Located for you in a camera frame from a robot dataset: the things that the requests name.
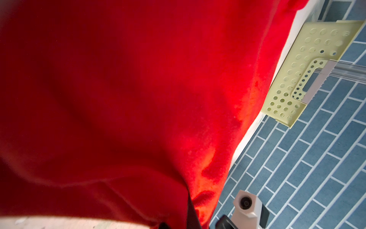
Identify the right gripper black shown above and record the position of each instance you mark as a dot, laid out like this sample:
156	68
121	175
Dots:
249	213

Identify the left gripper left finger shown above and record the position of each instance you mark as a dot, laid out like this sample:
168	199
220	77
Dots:
163	225

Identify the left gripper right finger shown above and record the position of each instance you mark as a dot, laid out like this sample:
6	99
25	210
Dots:
192	221

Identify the red t-shirt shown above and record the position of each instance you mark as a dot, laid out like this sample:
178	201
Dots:
121	109

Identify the pale green plastic basket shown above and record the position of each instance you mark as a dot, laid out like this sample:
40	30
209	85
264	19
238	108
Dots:
315	52

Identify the right aluminium corner post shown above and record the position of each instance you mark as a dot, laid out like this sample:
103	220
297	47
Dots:
346	71

